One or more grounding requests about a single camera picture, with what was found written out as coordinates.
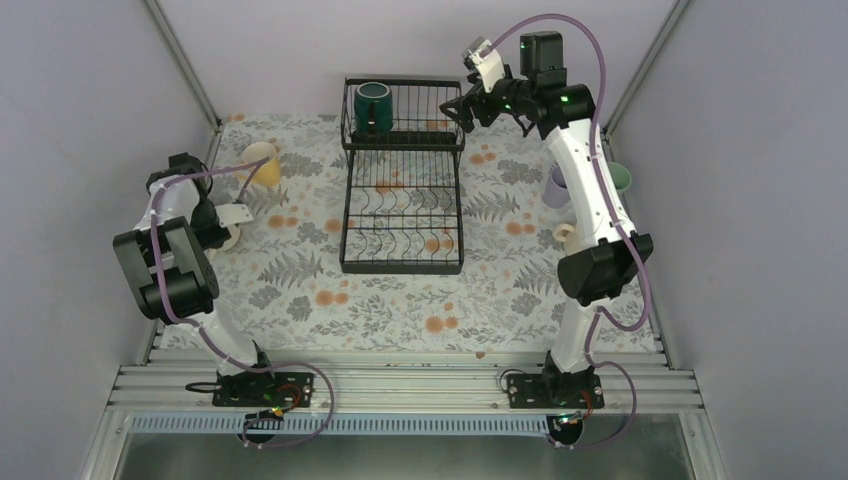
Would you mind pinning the cream ribbed mug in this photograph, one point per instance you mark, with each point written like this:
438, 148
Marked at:
568, 236

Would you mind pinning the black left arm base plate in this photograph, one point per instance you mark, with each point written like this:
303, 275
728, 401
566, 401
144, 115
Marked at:
264, 391

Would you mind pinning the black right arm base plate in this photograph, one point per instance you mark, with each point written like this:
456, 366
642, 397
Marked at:
557, 391

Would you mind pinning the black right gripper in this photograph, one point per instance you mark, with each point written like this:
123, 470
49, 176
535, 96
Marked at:
487, 116

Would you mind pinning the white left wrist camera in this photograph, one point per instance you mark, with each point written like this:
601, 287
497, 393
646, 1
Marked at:
233, 214

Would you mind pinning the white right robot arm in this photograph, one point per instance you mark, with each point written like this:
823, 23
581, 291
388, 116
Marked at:
603, 249

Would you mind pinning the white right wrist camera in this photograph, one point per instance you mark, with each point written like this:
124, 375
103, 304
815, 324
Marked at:
486, 69

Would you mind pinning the lavender plastic cup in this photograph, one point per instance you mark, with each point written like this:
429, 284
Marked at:
556, 194

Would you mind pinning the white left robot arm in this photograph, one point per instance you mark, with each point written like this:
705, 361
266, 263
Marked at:
165, 260

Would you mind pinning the yellow mug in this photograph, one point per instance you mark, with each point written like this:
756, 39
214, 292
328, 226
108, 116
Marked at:
269, 173

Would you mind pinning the floral table mat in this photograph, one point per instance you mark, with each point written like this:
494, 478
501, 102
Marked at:
282, 283

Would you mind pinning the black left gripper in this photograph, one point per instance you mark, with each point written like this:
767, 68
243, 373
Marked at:
212, 240

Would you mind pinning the dark teal mug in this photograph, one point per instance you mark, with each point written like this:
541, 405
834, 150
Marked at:
373, 108

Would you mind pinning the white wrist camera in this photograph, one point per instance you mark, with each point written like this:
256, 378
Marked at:
233, 214
486, 69

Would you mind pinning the aluminium front rail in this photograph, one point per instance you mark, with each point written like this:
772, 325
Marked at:
413, 393

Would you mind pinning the light green plastic cup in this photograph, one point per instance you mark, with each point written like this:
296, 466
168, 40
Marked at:
620, 175

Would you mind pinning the black wire dish rack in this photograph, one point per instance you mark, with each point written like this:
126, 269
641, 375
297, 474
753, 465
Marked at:
402, 213

